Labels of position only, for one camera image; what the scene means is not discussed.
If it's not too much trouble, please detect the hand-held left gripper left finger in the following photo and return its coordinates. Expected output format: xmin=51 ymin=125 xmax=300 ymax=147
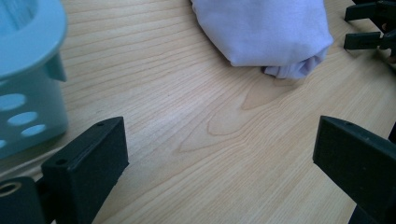
xmin=40 ymin=116 xmax=131 ymax=224

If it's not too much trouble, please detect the light blue plastic basket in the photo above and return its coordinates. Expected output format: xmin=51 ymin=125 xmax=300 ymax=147
xmin=0 ymin=0 xmax=69 ymax=161

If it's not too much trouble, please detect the light purple cloth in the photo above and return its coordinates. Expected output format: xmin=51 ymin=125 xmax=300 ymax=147
xmin=190 ymin=0 xmax=335 ymax=80

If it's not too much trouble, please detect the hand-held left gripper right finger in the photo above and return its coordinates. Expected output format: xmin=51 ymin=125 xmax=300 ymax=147
xmin=312 ymin=115 xmax=396 ymax=224

